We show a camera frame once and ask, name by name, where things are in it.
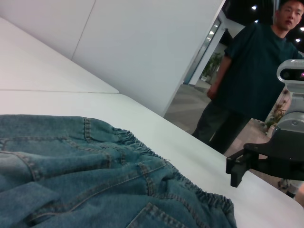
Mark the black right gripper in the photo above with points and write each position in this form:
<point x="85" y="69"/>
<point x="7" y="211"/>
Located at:
<point x="280" y="154"/>

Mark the blue denim shorts with print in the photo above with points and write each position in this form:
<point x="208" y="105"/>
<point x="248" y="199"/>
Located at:
<point x="95" y="178"/>

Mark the leafy plant with orange flowers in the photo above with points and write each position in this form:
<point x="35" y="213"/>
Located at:
<point x="276" y="114"/>

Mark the man in dark green shirt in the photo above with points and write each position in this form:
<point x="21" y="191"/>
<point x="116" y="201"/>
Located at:
<point x="251" y="71"/>

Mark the green potted plant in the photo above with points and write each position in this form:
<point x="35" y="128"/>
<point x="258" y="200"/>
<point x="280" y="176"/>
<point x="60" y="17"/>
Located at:
<point x="213" y="65"/>

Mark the glass door panel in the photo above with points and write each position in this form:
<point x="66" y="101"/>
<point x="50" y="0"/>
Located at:
<point x="204" y="47"/>

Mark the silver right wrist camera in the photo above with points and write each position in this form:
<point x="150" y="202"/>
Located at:
<point x="293" y="71"/>

